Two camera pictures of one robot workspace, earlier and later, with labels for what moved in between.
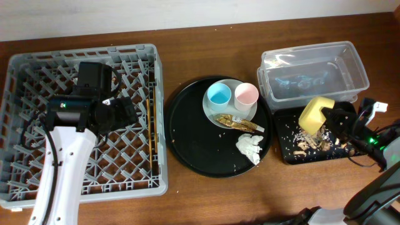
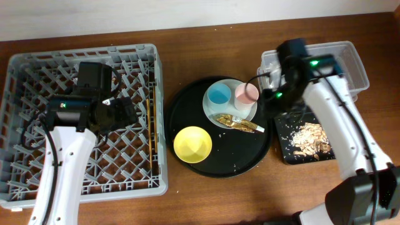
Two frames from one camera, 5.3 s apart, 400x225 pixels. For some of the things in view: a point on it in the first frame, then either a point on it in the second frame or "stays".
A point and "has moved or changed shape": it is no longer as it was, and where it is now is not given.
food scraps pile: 322,140 has moved or changed shape
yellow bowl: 311,119 -> 192,144
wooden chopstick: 149,132 stays
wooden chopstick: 155,118 stays
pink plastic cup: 246,95 stays
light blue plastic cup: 219,95 stays
